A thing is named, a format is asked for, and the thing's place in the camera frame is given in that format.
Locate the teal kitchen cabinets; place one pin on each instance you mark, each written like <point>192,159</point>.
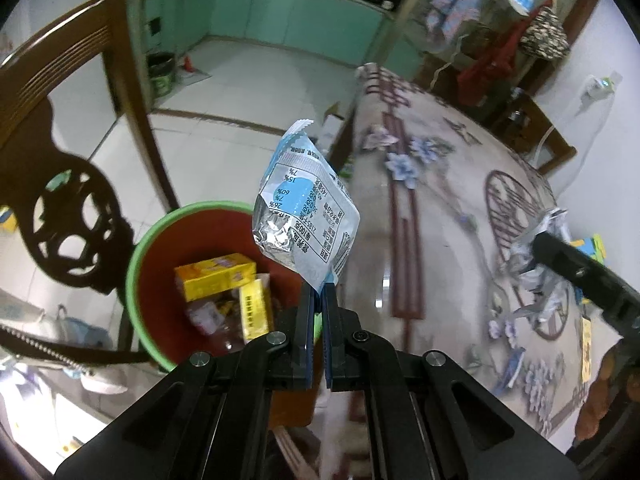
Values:
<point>280,20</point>

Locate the pale yellow packet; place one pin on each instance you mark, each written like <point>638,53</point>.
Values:
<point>586,345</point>

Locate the silver blue snack packet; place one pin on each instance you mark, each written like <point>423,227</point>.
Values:
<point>305,210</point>

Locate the blue striped packet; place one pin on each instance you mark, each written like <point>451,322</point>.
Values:
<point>512,367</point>

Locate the dark patterned kitchen bin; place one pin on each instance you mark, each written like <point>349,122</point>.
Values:
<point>161,72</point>

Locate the small red plastic item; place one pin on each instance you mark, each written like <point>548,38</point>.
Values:
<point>189,63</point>

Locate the large yellow carton box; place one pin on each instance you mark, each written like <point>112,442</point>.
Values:
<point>215,275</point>

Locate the open cardboard box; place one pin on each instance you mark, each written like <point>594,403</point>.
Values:
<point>330,127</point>

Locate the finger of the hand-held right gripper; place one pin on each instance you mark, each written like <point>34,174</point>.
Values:
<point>562,255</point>

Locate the brown wrapper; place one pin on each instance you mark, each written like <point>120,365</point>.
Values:
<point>210,315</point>

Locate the pile of wrappers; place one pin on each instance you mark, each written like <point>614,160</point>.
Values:
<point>522,252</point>

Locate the red bin with green rim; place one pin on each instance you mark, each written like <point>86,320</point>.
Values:
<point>165,240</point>

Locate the camouflage hanging bag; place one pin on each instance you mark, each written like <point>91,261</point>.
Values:
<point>545,35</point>

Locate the person's right hand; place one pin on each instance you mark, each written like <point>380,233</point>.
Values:
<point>597,400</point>

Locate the floral printed tablecloth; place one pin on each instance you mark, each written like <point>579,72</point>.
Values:
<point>430,260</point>

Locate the white zippered bag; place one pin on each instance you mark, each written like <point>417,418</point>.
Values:
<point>30,340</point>

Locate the plain brown wooden chair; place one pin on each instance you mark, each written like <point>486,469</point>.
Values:
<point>545,127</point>

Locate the carved dark wooden chair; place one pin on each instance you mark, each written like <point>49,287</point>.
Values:
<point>65,170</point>

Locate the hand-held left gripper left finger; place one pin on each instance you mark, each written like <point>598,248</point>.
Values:
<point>310,330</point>

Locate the red hanging jacket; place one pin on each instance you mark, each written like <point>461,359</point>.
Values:
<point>487,67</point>

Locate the white shoe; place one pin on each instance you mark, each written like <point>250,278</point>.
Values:
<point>102,384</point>

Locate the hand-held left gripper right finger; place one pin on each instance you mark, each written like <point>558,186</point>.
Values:
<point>327,340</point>

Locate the blue and yellow box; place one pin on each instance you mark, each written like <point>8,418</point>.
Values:
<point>595,247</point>

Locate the small yellow carton box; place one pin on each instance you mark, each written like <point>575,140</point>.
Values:
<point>255,310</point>

